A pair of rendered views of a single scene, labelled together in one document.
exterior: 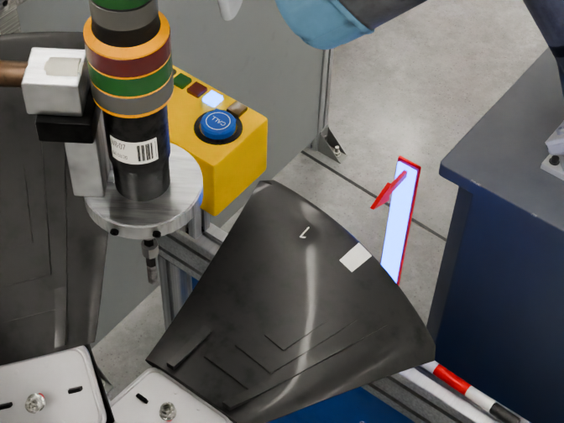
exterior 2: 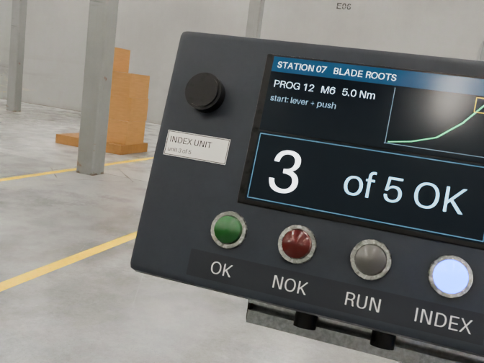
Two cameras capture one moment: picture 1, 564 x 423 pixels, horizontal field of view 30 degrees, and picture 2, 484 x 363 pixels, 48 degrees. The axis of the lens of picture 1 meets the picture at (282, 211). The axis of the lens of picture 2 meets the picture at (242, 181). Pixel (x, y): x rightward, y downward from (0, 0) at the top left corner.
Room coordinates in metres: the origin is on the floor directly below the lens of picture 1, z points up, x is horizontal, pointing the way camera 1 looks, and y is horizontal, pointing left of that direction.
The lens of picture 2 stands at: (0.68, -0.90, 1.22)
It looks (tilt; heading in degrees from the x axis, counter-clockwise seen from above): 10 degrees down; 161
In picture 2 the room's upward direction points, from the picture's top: 7 degrees clockwise
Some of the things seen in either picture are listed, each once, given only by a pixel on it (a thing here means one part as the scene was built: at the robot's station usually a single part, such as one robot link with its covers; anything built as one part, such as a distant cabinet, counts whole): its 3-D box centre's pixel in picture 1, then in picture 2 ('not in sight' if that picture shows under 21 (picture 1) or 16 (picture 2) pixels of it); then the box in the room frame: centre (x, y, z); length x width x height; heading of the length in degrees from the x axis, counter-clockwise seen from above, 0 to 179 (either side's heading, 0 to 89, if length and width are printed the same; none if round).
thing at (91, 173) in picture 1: (119, 135); not in sight; (0.41, 0.09, 1.50); 0.09 x 0.07 x 0.10; 89
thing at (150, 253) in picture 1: (150, 255); not in sight; (0.41, 0.08, 1.39); 0.01 x 0.01 x 0.05
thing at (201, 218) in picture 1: (192, 196); not in sight; (0.88, 0.11, 0.92); 0.03 x 0.03 x 0.12; 55
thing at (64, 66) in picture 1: (65, 76); not in sight; (0.41, 0.12, 1.54); 0.02 x 0.02 x 0.02; 89
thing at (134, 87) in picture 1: (129, 60); not in sight; (0.41, 0.08, 1.56); 0.04 x 0.04 x 0.01
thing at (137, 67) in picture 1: (127, 40); not in sight; (0.41, 0.08, 1.57); 0.04 x 0.04 x 0.01
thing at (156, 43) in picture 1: (129, 60); not in sight; (0.41, 0.08, 1.56); 0.04 x 0.04 x 0.05
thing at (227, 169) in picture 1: (190, 140); not in sight; (0.88, 0.11, 1.02); 0.16 x 0.10 x 0.11; 55
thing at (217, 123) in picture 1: (218, 125); not in sight; (0.85, 0.08, 1.08); 0.04 x 0.04 x 0.02
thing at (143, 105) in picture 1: (132, 78); not in sight; (0.41, 0.08, 1.55); 0.04 x 0.04 x 0.01
